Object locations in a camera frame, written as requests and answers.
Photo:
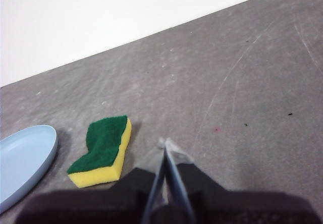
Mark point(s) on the light blue round plate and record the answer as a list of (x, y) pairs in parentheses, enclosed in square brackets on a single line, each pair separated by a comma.
[(22, 158)]

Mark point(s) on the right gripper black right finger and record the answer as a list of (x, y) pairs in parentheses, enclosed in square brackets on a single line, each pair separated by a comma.
[(239, 206)]

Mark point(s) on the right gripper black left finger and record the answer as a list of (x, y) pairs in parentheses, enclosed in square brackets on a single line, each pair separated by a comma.
[(101, 206)]

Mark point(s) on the yellow sponge with green pad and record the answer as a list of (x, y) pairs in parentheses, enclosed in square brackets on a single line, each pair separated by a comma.
[(103, 145)]

